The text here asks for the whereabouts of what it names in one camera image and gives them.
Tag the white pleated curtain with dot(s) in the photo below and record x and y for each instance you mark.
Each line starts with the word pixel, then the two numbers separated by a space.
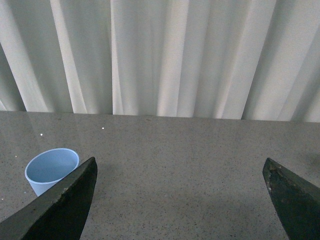
pixel 223 59

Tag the light blue plastic cup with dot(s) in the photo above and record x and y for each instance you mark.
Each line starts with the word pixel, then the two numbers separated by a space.
pixel 49 167

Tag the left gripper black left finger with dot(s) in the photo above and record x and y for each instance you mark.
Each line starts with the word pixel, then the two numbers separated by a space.
pixel 60 213

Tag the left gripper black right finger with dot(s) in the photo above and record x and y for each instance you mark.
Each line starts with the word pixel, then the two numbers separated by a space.
pixel 296 201

